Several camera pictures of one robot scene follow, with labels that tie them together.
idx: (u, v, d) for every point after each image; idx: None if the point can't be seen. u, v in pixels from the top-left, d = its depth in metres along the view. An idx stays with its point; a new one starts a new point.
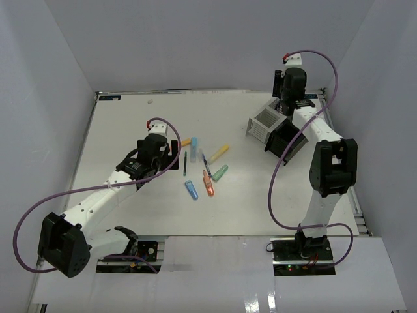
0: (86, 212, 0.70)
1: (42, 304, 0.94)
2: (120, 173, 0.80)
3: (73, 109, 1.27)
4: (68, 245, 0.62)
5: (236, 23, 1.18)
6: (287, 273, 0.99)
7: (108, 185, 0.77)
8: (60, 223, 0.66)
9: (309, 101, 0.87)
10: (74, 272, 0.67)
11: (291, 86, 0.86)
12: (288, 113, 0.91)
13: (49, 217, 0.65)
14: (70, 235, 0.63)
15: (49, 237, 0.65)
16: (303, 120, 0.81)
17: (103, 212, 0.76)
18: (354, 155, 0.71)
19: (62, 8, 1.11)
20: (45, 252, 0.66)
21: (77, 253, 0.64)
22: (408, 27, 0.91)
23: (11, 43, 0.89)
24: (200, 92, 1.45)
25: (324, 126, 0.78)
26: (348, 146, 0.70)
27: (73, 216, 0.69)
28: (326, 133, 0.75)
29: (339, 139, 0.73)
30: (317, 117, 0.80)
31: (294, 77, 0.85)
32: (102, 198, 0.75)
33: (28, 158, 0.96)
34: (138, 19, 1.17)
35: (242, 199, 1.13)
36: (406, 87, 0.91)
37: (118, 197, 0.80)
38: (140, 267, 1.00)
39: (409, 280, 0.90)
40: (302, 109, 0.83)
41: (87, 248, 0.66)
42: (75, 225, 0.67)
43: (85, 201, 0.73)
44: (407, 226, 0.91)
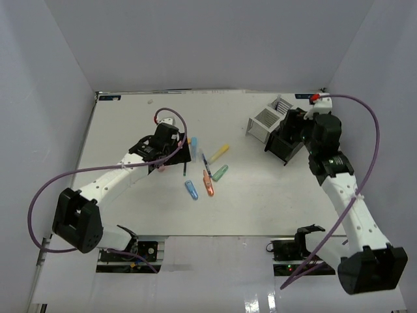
0: (101, 189, 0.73)
1: (42, 304, 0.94)
2: (133, 155, 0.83)
3: (73, 109, 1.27)
4: (85, 219, 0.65)
5: (236, 23, 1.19)
6: (287, 274, 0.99)
7: (121, 165, 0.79)
8: (75, 199, 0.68)
9: (345, 163, 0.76)
10: (87, 248, 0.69)
11: (324, 140, 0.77)
12: (317, 173, 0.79)
13: (65, 192, 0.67)
14: (86, 209, 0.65)
15: (66, 212, 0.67)
16: (339, 197, 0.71)
17: (116, 191, 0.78)
18: (400, 268, 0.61)
19: (62, 8, 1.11)
20: (58, 227, 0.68)
21: (91, 227, 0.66)
22: (408, 27, 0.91)
23: (11, 42, 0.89)
24: (200, 92, 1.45)
25: (365, 217, 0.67)
26: (397, 257, 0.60)
27: (88, 192, 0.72)
28: (368, 232, 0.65)
29: (383, 245, 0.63)
30: (358, 201, 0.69)
31: (328, 131, 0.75)
32: (118, 177, 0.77)
33: (28, 159, 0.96)
34: (138, 19, 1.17)
35: (242, 199, 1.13)
36: (406, 87, 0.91)
37: (131, 178, 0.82)
38: (140, 267, 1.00)
39: (409, 280, 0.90)
40: (336, 179, 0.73)
41: (100, 225, 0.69)
42: (90, 200, 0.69)
43: (100, 178, 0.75)
44: (407, 226, 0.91)
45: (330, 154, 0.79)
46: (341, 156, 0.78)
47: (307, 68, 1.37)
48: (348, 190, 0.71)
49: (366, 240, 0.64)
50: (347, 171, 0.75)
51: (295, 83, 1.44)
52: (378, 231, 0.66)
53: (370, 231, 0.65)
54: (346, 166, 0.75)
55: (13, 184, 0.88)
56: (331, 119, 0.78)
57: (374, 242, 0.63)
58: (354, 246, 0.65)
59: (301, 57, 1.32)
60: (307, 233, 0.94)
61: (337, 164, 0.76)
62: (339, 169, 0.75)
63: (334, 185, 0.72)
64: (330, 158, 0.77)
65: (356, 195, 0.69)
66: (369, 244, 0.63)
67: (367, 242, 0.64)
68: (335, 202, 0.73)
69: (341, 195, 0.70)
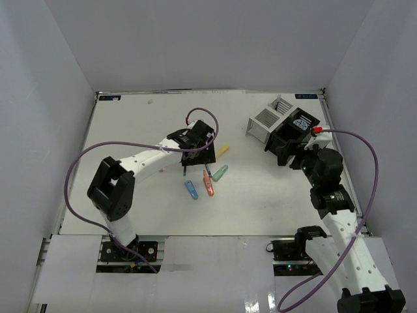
0: (139, 163, 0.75)
1: (42, 304, 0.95)
2: (170, 141, 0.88)
3: (73, 109, 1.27)
4: (120, 187, 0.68)
5: (236, 23, 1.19)
6: (287, 274, 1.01)
7: (159, 148, 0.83)
8: (114, 168, 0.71)
9: (346, 199, 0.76)
10: (115, 216, 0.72)
11: (326, 175, 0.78)
12: (318, 206, 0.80)
13: (105, 160, 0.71)
14: (124, 178, 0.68)
15: (103, 177, 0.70)
16: (340, 235, 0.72)
17: (150, 170, 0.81)
18: (399, 309, 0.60)
19: (62, 8, 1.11)
20: (93, 192, 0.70)
21: (124, 196, 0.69)
22: (408, 26, 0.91)
23: (11, 42, 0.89)
24: (200, 92, 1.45)
25: (365, 257, 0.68)
26: (393, 299, 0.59)
27: (128, 164, 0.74)
28: (367, 273, 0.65)
29: (382, 288, 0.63)
30: (356, 238, 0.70)
31: (330, 167, 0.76)
32: (154, 156, 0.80)
33: (28, 158, 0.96)
34: (138, 19, 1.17)
35: (243, 199, 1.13)
36: (407, 86, 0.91)
37: (163, 162, 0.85)
38: (141, 267, 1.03)
39: (410, 280, 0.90)
40: (337, 217, 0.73)
41: (130, 197, 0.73)
42: (128, 170, 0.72)
43: (138, 154, 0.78)
44: (408, 227, 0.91)
45: (331, 189, 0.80)
46: (342, 192, 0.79)
47: (307, 68, 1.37)
48: (348, 229, 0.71)
49: (365, 282, 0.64)
50: (348, 208, 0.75)
51: (295, 83, 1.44)
52: (378, 272, 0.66)
53: (370, 272, 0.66)
54: (347, 202, 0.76)
55: (12, 183, 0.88)
56: (334, 154, 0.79)
57: (373, 285, 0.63)
58: (354, 286, 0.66)
59: (301, 57, 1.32)
60: (309, 240, 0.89)
61: (339, 200, 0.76)
62: (340, 205, 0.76)
63: (335, 223, 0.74)
64: (331, 193, 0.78)
65: (356, 235, 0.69)
66: (369, 287, 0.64)
67: (367, 283, 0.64)
68: (336, 239, 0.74)
69: (342, 234, 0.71)
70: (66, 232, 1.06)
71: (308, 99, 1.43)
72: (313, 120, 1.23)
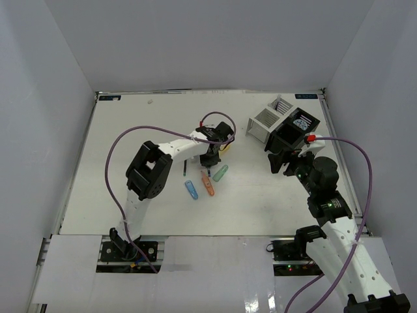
0: (174, 150, 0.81)
1: (42, 304, 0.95)
2: (200, 134, 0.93)
3: (74, 109, 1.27)
4: (159, 168, 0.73)
5: (236, 23, 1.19)
6: (287, 273, 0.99)
7: (191, 138, 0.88)
8: (153, 151, 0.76)
9: (343, 205, 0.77)
10: (150, 194, 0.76)
11: (323, 184, 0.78)
12: (317, 215, 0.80)
13: (146, 143, 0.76)
14: (163, 160, 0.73)
15: (144, 158, 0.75)
16: (341, 242, 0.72)
17: (180, 157, 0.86)
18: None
19: (62, 9, 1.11)
20: (133, 171, 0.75)
21: (161, 177, 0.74)
22: (408, 27, 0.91)
23: (11, 42, 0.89)
24: (200, 92, 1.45)
25: (368, 264, 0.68)
26: (399, 304, 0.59)
27: (165, 148, 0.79)
28: (371, 280, 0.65)
29: (386, 293, 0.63)
30: (357, 244, 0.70)
31: (326, 175, 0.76)
32: (187, 144, 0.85)
33: (28, 158, 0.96)
34: (138, 19, 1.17)
35: (243, 199, 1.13)
36: (407, 87, 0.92)
37: (190, 152, 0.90)
38: (140, 267, 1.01)
39: (410, 280, 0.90)
40: (337, 225, 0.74)
41: (165, 178, 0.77)
42: (166, 153, 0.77)
43: (173, 141, 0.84)
44: (407, 226, 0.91)
45: (328, 197, 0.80)
46: (339, 198, 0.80)
47: (307, 68, 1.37)
48: (348, 237, 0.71)
49: (369, 289, 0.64)
50: (346, 215, 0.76)
51: (295, 83, 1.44)
52: (382, 278, 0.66)
53: (373, 278, 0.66)
54: (345, 209, 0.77)
55: (12, 184, 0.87)
56: (328, 162, 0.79)
57: (378, 291, 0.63)
58: (358, 293, 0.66)
59: (301, 57, 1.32)
60: (310, 243, 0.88)
61: (337, 207, 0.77)
62: (338, 212, 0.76)
63: (335, 231, 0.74)
64: (328, 201, 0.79)
65: (356, 242, 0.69)
66: (374, 293, 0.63)
67: (371, 289, 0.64)
68: (337, 248, 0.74)
69: (343, 242, 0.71)
70: (66, 232, 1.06)
71: (308, 98, 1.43)
72: (313, 120, 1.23)
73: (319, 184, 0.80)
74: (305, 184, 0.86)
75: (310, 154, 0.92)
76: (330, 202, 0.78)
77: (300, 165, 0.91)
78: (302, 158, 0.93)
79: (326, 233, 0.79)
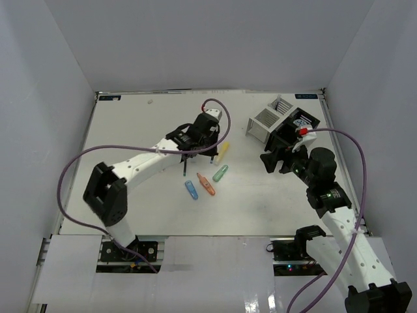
0: (131, 169, 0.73)
1: (42, 304, 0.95)
2: (169, 142, 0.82)
3: (73, 109, 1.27)
4: (111, 196, 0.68)
5: (236, 23, 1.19)
6: (287, 273, 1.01)
7: (156, 150, 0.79)
8: (107, 175, 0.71)
9: (343, 195, 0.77)
10: (111, 220, 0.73)
11: (322, 174, 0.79)
12: (316, 206, 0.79)
13: (98, 166, 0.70)
14: (115, 185, 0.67)
15: (98, 183, 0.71)
16: (340, 232, 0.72)
17: (146, 174, 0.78)
18: (407, 303, 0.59)
19: (62, 9, 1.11)
20: (90, 197, 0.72)
21: (116, 203, 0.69)
22: (408, 27, 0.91)
23: (11, 42, 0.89)
24: (200, 92, 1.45)
25: (368, 253, 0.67)
26: (401, 292, 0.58)
27: (121, 170, 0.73)
28: (371, 268, 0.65)
29: (387, 282, 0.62)
30: (358, 234, 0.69)
31: (324, 166, 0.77)
32: (150, 160, 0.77)
33: (28, 158, 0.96)
34: (138, 19, 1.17)
35: (242, 199, 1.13)
36: (407, 87, 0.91)
37: (163, 163, 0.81)
38: (141, 267, 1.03)
39: (410, 281, 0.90)
40: (336, 215, 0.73)
41: (124, 203, 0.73)
42: (121, 177, 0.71)
43: (133, 159, 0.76)
44: (407, 226, 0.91)
45: (328, 188, 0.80)
46: (337, 189, 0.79)
47: (307, 68, 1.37)
48: (348, 226, 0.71)
49: (370, 278, 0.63)
50: (345, 205, 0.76)
51: (295, 83, 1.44)
52: (382, 267, 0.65)
53: (374, 267, 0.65)
54: (344, 199, 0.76)
55: (12, 184, 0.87)
56: (326, 152, 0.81)
57: (378, 280, 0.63)
58: (360, 283, 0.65)
59: (301, 57, 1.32)
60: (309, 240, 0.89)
61: (335, 197, 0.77)
62: (337, 202, 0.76)
63: (334, 221, 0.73)
64: (328, 192, 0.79)
65: (356, 231, 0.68)
66: (375, 282, 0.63)
67: (372, 279, 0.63)
68: (337, 238, 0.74)
69: (343, 232, 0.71)
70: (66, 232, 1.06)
71: (308, 98, 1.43)
72: (313, 120, 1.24)
73: (318, 174, 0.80)
74: (305, 178, 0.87)
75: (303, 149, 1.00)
76: (330, 192, 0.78)
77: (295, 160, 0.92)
78: (296, 154, 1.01)
79: (326, 225, 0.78)
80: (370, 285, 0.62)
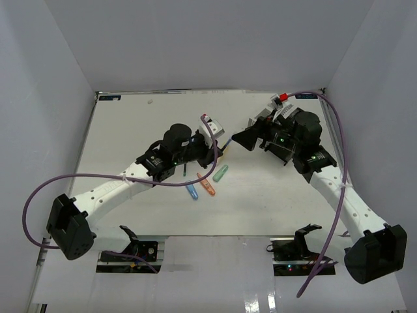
0: (94, 201, 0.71)
1: (42, 304, 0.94)
2: (139, 167, 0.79)
3: (73, 108, 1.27)
4: (72, 229, 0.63)
5: (236, 23, 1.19)
6: (287, 273, 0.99)
7: (124, 178, 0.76)
8: (70, 207, 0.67)
9: (328, 158, 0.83)
10: (73, 255, 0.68)
11: (306, 138, 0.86)
12: (303, 171, 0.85)
13: (59, 199, 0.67)
14: (75, 222, 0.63)
15: (58, 216, 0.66)
16: (329, 188, 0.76)
17: (113, 203, 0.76)
18: (402, 246, 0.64)
19: (62, 9, 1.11)
20: (51, 230, 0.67)
21: (79, 237, 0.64)
22: (408, 27, 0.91)
23: (12, 42, 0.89)
24: (200, 92, 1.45)
25: (359, 203, 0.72)
26: (397, 235, 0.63)
27: (83, 203, 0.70)
28: (364, 217, 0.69)
29: (381, 227, 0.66)
30: (346, 186, 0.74)
31: (311, 130, 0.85)
32: (116, 190, 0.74)
33: (28, 159, 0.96)
34: (138, 20, 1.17)
35: (242, 199, 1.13)
36: (406, 87, 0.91)
37: (132, 192, 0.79)
38: (140, 267, 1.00)
39: (410, 280, 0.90)
40: (323, 174, 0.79)
41: (90, 237, 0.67)
42: (82, 212, 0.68)
43: (97, 188, 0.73)
44: (406, 226, 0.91)
45: (312, 152, 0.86)
46: (322, 152, 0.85)
47: (307, 68, 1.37)
48: (336, 182, 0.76)
49: (365, 225, 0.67)
50: (331, 164, 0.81)
51: (295, 83, 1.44)
52: (373, 214, 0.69)
53: (367, 216, 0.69)
54: (329, 160, 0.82)
55: (12, 184, 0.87)
56: (311, 119, 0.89)
57: (373, 226, 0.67)
58: (356, 233, 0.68)
59: (302, 57, 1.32)
60: (307, 233, 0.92)
61: (320, 159, 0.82)
62: (323, 164, 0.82)
63: (322, 179, 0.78)
64: (313, 155, 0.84)
65: (344, 184, 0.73)
66: (369, 229, 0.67)
67: (366, 225, 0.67)
68: (328, 195, 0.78)
69: (331, 188, 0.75)
70: None
71: (309, 98, 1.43)
72: None
73: (303, 139, 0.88)
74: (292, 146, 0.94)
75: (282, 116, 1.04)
76: (315, 155, 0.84)
77: (278, 130, 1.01)
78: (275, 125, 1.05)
79: (315, 186, 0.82)
80: (365, 231, 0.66)
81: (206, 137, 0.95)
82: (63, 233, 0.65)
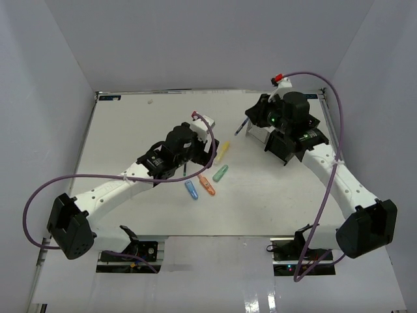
0: (96, 201, 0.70)
1: (42, 305, 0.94)
2: (139, 167, 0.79)
3: (73, 108, 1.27)
4: (73, 228, 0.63)
5: (236, 23, 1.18)
6: (287, 273, 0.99)
7: (124, 177, 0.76)
8: (70, 205, 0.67)
9: (320, 136, 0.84)
10: (74, 255, 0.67)
11: (296, 117, 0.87)
12: (295, 150, 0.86)
13: (60, 197, 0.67)
14: (76, 220, 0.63)
15: (58, 216, 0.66)
16: (321, 166, 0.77)
17: (114, 202, 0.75)
18: (393, 220, 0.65)
19: (62, 9, 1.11)
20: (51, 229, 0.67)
21: (79, 235, 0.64)
22: (408, 27, 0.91)
23: (12, 42, 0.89)
24: (200, 92, 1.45)
25: (352, 179, 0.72)
26: (386, 209, 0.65)
27: (84, 202, 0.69)
28: (356, 192, 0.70)
29: (373, 203, 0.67)
30: (339, 163, 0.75)
31: (298, 107, 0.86)
32: (116, 189, 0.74)
33: (28, 158, 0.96)
34: (138, 19, 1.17)
35: (242, 199, 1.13)
36: (406, 87, 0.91)
37: (133, 192, 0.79)
38: (140, 267, 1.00)
39: (409, 280, 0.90)
40: (315, 152, 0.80)
41: (91, 235, 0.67)
42: (83, 210, 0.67)
43: (98, 188, 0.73)
44: (408, 226, 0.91)
45: (303, 131, 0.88)
46: (314, 130, 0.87)
47: (307, 68, 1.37)
48: (328, 159, 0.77)
49: (356, 200, 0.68)
50: (323, 142, 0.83)
51: (295, 83, 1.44)
52: (365, 189, 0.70)
53: (358, 191, 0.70)
54: (320, 138, 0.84)
55: (12, 185, 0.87)
56: (298, 97, 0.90)
57: (365, 201, 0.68)
58: (348, 208, 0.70)
59: (301, 57, 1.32)
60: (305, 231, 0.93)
61: (312, 137, 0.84)
62: (316, 141, 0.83)
63: (314, 157, 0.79)
64: (304, 134, 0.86)
65: (335, 162, 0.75)
66: (361, 204, 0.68)
67: (358, 201, 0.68)
68: (321, 173, 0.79)
69: (323, 165, 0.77)
70: None
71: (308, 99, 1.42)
72: None
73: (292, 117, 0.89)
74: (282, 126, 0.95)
75: (277, 98, 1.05)
76: (305, 135, 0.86)
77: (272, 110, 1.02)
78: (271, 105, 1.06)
79: (308, 165, 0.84)
80: (357, 207, 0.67)
81: (200, 134, 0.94)
82: (64, 233, 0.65)
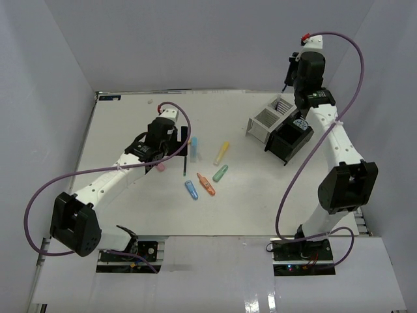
0: (96, 192, 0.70)
1: (42, 305, 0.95)
2: (129, 156, 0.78)
3: (73, 108, 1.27)
4: (81, 223, 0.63)
5: (236, 23, 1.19)
6: (288, 273, 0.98)
7: (117, 167, 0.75)
8: (72, 202, 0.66)
9: (328, 96, 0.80)
10: (85, 252, 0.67)
11: (307, 74, 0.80)
12: (301, 107, 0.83)
13: (60, 197, 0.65)
14: (83, 214, 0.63)
15: (62, 215, 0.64)
16: (320, 124, 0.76)
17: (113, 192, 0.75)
18: (372, 182, 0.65)
19: (62, 9, 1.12)
20: (57, 231, 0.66)
21: (88, 229, 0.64)
22: (408, 27, 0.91)
23: (12, 42, 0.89)
24: (200, 92, 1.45)
25: (344, 139, 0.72)
26: (367, 171, 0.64)
27: (85, 196, 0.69)
28: (344, 151, 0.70)
29: (358, 162, 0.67)
30: (336, 124, 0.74)
31: (312, 64, 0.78)
32: (114, 178, 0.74)
33: (28, 158, 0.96)
34: (138, 19, 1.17)
35: (242, 199, 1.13)
36: (406, 87, 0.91)
37: (128, 180, 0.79)
38: (140, 267, 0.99)
39: (409, 280, 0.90)
40: (318, 109, 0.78)
41: (98, 227, 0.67)
42: (86, 204, 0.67)
43: (96, 181, 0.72)
44: (408, 226, 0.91)
45: (313, 89, 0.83)
46: (324, 90, 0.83)
47: None
48: (328, 119, 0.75)
49: (343, 158, 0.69)
50: (330, 103, 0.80)
51: None
52: (354, 150, 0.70)
53: (346, 150, 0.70)
54: (328, 98, 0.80)
55: (12, 185, 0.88)
56: (315, 54, 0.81)
57: (350, 160, 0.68)
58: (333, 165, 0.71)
59: None
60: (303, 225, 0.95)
61: (320, 96, 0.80)
62: (322, 101, 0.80)
63: (316, 115, 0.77)
64: (314, 92, 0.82)
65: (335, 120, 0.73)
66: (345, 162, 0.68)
67: (343, 158, 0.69)
68: (317, 131, 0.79)
69: (322, 123, 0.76)
70: None
71: None
72: None
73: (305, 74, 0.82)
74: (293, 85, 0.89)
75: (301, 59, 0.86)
76: (315, 92, 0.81)
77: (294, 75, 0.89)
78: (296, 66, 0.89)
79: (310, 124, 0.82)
80: (341, 162, 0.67)
81: None
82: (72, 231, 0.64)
